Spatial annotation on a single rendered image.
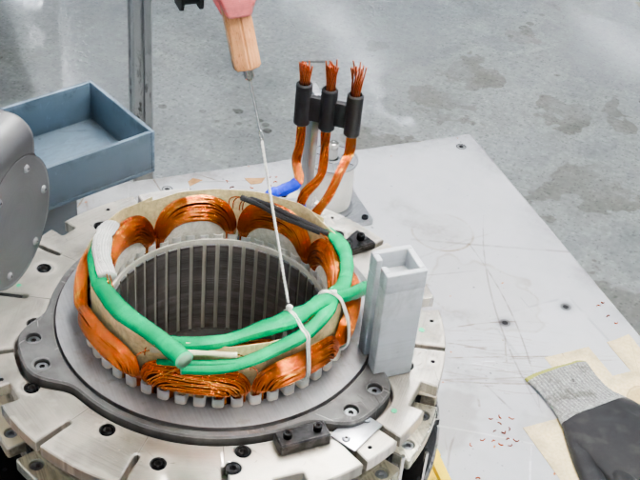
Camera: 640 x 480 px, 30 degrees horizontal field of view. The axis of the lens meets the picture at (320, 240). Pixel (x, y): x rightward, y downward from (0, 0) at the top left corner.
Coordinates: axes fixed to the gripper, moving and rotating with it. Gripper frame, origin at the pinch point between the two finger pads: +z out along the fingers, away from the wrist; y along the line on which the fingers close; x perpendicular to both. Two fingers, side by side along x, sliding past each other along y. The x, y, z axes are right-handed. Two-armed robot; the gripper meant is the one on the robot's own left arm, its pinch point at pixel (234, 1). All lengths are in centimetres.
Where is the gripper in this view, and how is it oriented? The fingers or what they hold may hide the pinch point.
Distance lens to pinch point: 71.2
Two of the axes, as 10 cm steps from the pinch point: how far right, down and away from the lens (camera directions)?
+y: -2.6, -2.8, 9.2
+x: -9.6, 1.9, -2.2
